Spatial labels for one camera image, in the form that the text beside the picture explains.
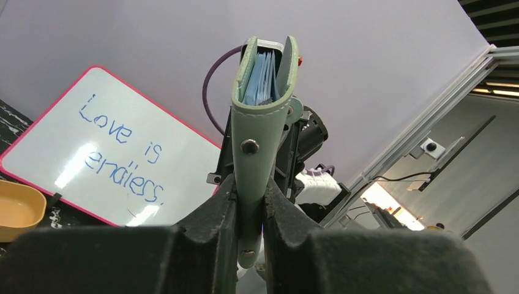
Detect white board pink frame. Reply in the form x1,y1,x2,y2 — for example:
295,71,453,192
1,66,220,227

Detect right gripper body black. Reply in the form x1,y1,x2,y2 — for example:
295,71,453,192
206,105,329,204

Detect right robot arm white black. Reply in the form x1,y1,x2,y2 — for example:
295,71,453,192
207,106,350,222

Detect tan oval tray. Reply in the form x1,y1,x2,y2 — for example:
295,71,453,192
1,179,47,243

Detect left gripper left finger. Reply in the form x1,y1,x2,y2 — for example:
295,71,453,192
1,175,237,293

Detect green card holder wallet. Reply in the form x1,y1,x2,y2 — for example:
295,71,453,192
231,36,299,268

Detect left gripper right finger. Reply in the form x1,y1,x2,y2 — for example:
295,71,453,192
263,180,492,293

